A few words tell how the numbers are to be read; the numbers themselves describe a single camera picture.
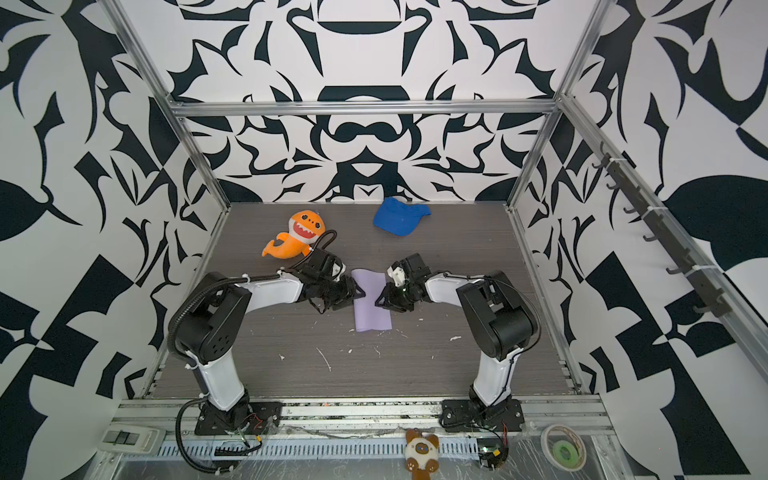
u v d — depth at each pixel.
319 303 0.81
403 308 0.86
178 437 0.69
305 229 1.02
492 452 0.71
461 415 0.74
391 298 0.84
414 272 0.78
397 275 0.91
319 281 0.78
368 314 0.90
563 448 0.70
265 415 0.75
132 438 0.70
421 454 0.67
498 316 0.50
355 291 0.88
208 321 0.49
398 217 1.13
